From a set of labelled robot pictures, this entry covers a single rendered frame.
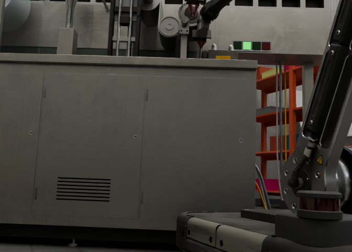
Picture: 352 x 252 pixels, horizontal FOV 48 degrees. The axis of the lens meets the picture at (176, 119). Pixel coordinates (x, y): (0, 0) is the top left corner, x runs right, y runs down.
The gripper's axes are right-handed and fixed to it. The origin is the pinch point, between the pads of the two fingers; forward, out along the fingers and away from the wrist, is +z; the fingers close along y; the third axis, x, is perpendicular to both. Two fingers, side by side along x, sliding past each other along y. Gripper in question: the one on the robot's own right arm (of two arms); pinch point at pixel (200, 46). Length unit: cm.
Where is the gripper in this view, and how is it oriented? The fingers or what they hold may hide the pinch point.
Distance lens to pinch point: 223.9
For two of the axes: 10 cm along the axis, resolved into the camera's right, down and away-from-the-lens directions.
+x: 0.5, -7.8, 6.2
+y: 10.0, 0.3, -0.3
